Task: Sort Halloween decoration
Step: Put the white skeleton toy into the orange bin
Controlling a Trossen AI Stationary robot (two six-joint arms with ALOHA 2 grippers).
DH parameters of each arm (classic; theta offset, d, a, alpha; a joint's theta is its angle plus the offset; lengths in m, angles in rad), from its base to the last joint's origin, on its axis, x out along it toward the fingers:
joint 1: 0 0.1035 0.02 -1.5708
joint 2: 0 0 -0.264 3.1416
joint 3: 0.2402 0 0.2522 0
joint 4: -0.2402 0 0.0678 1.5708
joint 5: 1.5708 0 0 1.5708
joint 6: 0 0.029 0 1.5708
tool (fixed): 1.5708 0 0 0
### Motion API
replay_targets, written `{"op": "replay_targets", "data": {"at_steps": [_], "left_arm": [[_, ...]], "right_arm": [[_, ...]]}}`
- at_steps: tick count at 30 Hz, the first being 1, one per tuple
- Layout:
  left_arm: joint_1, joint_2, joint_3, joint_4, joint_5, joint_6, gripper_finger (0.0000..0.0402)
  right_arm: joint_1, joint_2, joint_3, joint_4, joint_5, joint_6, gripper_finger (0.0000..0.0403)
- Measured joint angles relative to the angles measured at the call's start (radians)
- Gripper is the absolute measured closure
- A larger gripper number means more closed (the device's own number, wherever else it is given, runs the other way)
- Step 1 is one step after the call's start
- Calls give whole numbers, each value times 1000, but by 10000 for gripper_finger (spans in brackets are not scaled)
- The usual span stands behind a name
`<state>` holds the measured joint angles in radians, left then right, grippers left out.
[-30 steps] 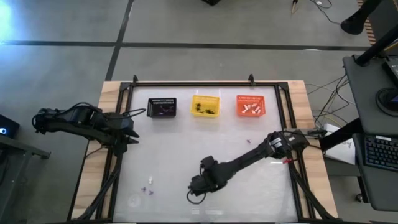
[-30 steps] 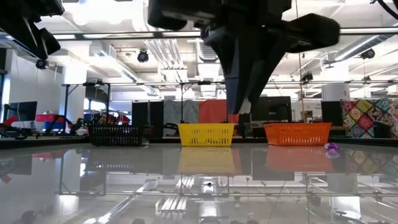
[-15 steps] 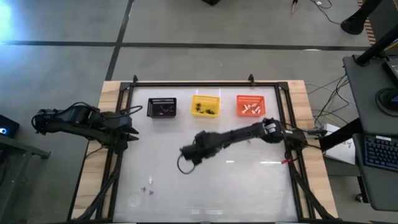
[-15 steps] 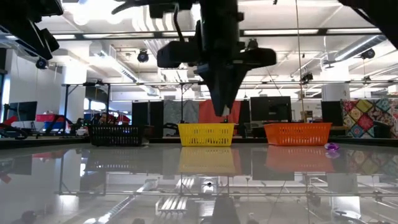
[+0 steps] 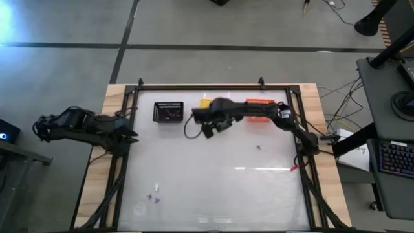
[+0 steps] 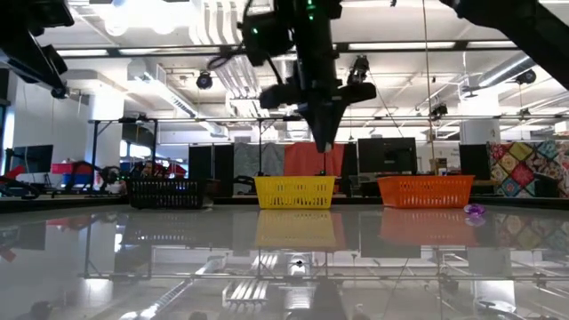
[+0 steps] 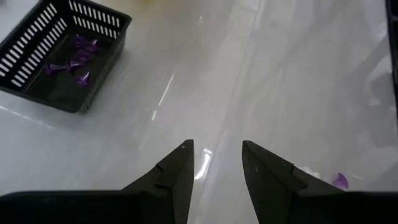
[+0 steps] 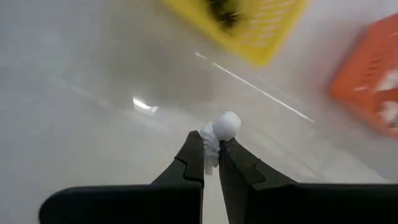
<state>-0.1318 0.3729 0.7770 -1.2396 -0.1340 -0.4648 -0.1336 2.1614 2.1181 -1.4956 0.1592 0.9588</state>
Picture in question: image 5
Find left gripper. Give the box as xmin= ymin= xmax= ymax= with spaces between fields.
xmin=96 ymin=113 xmax=140 ymax=145

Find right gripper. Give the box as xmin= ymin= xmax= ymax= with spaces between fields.
xmin=191 ymin=97 xmax=244 ymax=133

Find black plastic basket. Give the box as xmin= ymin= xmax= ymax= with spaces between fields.
xmin=153 ymin=101 xmax=184 ymax=124

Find orange plastic basket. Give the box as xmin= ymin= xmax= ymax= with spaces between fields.
xmin=245 ymin=98 xmax=276 ymax=123

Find grey side table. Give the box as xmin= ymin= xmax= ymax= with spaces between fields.
xmin=0 ymin=142 xmax=53 ymax=233

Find black box with blue light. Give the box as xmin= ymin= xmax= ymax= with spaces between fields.
xmin=0 ymin=118 xmax=21 ymax=146

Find white power adapter box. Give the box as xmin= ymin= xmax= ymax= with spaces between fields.
xmin=336 ymin=128 xmax=354 ymax=140

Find black desk leg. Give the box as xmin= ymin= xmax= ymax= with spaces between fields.
xmin=332 ymin=122 xmax=378 ymax=158

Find white paper sheet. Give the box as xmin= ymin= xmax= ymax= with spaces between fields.
xmin=338 ymin=144 xmax=372 ymax=172

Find dark grey desk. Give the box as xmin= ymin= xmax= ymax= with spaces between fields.
xmin=355 ymin=56 xmax=414 ymax=221

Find person's foot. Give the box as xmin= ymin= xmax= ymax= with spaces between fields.
xmin=354 ymin=0 xmax=398 ymax=37

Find black diagonal stand pole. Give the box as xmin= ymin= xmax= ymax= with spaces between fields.
xmin=368 ymin=25 xmax=414 ymax=70

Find red striped mat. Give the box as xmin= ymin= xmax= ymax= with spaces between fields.
xmin=371 ymin=0 xmax=393 ymax=49

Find black backlit keyboard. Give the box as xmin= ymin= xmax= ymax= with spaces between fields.
xmin=376 ymin=139 xmax=414 ymax=180

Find round black monitor base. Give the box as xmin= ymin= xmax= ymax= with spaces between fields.
xmin=389 ymin=90 xmax=414 ymax=118

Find black laptop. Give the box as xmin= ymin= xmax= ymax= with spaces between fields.
xmin=397 ymin=58 xmax=414 ymax=89

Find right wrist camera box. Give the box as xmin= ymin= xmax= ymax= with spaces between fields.
xmin=201 ymin=124 xmax=215 ymax=140

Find black metal table frame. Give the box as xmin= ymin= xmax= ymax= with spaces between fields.
xmin=69 ymin=83 xmax=352 ymax=232

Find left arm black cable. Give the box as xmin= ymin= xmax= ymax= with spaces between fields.
xmin=114 ymin=106 xmax=138 ymax=118

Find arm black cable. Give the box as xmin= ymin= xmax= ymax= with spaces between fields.
xmin=183 ymin=114 xmax=204 ymax=140
xmin=114 ymin=106 xmax=138 ymax=118

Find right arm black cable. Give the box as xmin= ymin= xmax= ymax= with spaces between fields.
xmin=183 ymin=114 xmax=204 ymax=140

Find thin black table cable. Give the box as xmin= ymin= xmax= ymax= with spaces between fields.
xmin=292 ymin=154 xmax=311 ymax=168

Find black floor cable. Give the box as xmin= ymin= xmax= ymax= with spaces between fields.
xmin=326 ymin=76 xmax=365 ymax=130
xmin=318 ymin=84 xmax=369 ymax=111

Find white charger cable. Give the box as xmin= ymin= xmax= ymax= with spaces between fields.
xmin=321 ymin=0 xmax=356 ymax=27

